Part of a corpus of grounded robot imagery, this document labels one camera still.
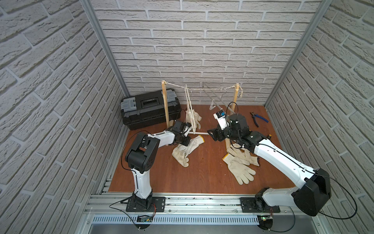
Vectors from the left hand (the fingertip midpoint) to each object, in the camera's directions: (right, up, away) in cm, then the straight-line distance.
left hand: (190, 139), depth 98 cm
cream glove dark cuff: (+4, +15, -4) cm, 16 cm away
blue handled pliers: (+50, +17, +15) cm, 55 cm away
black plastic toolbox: (-28, +20, -3) cm, 35 cm away
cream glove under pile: (-7, -8, -8) cm, 14 cm away
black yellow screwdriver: (+55, +2, +1) cm, 55 cm away
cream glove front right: (+29, -15, -12) cm, 35 cm away
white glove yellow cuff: (+3, -2, -1) cm, 4 cm away
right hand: (+14, +9, -19) cm, 25 cm away
